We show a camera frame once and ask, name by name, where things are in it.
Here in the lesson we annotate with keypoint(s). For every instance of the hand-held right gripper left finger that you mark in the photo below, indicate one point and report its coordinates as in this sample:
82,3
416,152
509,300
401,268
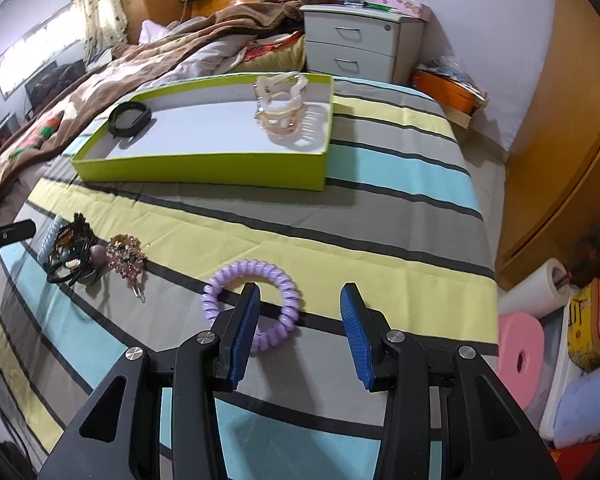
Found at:
245,330

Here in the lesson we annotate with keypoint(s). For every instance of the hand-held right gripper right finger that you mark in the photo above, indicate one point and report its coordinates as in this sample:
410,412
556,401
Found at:
355,340

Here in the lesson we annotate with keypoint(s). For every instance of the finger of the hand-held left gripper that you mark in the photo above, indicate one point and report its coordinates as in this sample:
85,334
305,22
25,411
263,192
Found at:
10,234

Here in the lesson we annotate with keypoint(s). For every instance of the pink rhinestone hair clip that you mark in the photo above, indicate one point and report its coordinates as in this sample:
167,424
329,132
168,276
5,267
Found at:
125,255

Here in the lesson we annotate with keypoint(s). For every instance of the green shallow cardboard tray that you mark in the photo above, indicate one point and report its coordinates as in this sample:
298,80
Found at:
205,125

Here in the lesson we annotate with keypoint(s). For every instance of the red green plaid cloth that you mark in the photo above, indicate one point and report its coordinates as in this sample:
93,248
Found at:
35,137

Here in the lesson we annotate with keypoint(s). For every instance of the striped tablecloth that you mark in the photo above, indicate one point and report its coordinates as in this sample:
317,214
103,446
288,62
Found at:
280,210

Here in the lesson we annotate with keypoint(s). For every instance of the dark jacket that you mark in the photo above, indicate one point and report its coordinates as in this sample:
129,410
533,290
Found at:
55,82

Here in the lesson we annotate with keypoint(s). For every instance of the black wristband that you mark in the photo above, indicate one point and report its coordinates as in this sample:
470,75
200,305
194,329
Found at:
142,128

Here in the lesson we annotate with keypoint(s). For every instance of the pink paper roll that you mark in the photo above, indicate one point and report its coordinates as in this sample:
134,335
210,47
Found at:
525,327

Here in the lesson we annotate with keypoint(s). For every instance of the white paper roll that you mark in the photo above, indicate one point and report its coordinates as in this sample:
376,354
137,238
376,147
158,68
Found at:
530,290

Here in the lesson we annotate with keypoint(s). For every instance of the window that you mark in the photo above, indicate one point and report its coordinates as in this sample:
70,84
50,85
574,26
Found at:
35,50

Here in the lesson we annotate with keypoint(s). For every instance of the white plastic container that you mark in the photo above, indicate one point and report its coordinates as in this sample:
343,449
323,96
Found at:
555,360

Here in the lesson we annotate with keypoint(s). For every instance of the brown blanket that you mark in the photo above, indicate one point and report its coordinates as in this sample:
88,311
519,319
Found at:
130,70

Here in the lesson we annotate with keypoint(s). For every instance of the beige hair claw clip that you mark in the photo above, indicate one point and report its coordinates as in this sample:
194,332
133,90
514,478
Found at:
280,125

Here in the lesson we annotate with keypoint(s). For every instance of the yellow bag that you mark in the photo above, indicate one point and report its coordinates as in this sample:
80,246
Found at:
585,330

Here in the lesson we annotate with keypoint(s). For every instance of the dotted curtain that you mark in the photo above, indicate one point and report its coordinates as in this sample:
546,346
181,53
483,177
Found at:
100,10

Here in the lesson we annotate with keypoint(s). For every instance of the blue towel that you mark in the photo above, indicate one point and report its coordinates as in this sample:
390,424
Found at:
590,405

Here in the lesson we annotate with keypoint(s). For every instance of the white pillow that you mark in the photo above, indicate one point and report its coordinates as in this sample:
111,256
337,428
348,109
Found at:
155,32

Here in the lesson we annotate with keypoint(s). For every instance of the white floral duvet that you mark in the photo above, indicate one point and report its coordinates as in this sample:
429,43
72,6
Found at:
205,60

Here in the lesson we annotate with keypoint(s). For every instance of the orange box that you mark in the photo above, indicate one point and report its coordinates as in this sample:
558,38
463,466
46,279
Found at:
445,94

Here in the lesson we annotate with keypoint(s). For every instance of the yellow pillow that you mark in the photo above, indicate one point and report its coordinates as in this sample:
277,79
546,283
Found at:
280,57

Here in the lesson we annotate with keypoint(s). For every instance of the clear plastic bag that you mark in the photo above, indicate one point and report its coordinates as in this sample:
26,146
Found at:
450,67

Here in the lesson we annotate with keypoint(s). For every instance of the large wooden wardrobe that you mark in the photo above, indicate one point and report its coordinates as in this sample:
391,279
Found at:
570,135

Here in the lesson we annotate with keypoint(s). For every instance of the grey nightstand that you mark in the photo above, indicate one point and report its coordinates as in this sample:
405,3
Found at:
355,35

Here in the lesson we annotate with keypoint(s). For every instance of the pink floral box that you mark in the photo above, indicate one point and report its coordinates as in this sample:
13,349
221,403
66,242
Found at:
405,5

